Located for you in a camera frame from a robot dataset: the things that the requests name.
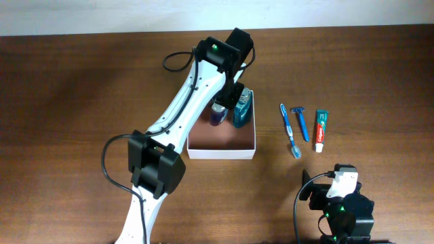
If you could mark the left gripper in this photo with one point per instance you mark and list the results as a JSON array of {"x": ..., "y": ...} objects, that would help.
[{"x": 230, "y": 99}]

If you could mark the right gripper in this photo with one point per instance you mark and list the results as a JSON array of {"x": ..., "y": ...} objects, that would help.
[{"x": 312, "y": 194}]

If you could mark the clear hand soap pump bottle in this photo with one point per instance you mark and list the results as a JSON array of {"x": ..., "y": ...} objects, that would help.
[{"x": 218, "y": 114}]

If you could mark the teal mouthwash bottle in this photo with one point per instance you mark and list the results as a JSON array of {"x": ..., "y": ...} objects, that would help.
[{"x": 242, "y": 108}]

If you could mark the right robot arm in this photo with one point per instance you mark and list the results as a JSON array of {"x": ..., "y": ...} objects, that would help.
[{"x": 346, "y": 226}]

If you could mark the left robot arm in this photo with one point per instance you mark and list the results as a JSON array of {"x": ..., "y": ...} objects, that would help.
[{"x": 154, "y": 157}]

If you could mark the blue white toothbrush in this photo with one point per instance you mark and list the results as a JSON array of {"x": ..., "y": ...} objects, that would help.
[{"x": 294, "y": 148}]

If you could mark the white open cardboard box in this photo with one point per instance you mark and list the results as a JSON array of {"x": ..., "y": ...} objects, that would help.
[{"x": 224, "y": 141}]

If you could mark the red green toothpaste tube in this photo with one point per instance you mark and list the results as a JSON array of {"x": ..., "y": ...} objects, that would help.
[{"x": 321, "y": 122}]

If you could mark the blue disposable razor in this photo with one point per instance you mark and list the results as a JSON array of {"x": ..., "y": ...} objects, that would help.
[{"x": 299, "y": 113}]

